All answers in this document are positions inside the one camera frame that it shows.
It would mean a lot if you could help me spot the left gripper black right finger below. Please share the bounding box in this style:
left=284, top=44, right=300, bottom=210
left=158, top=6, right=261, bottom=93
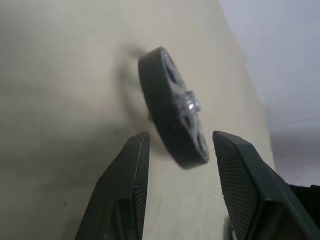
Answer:
left=212, top=130, right=320, bottom=240

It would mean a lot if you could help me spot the black rimmed silver spoked rotor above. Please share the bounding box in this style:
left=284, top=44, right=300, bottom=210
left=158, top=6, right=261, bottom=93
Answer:
left=137, top=46, right=210, bottom=171

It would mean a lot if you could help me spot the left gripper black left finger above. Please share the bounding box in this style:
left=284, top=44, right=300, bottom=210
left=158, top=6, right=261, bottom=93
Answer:
left=74, top=131, right=151, bottom=240

